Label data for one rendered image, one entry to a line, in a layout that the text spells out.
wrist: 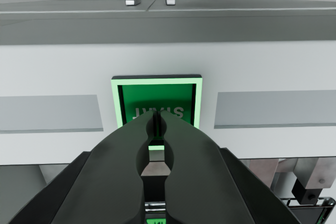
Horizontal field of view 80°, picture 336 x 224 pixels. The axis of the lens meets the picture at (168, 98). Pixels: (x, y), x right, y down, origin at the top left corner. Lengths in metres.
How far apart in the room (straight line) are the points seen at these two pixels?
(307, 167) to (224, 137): 0.18
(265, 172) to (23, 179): 0.28
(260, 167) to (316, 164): 0.07
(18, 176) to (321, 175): 0.35
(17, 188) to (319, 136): 0.28
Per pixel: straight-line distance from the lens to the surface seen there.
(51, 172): 0.28
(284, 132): 0.18
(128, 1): 0.47
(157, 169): 0.29
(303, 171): 0.33
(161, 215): 0.34
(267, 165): 0.28
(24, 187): 0.29
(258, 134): 0.17
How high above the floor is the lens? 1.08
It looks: 63 degrees down
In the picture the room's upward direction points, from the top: 177 degrees clockwise
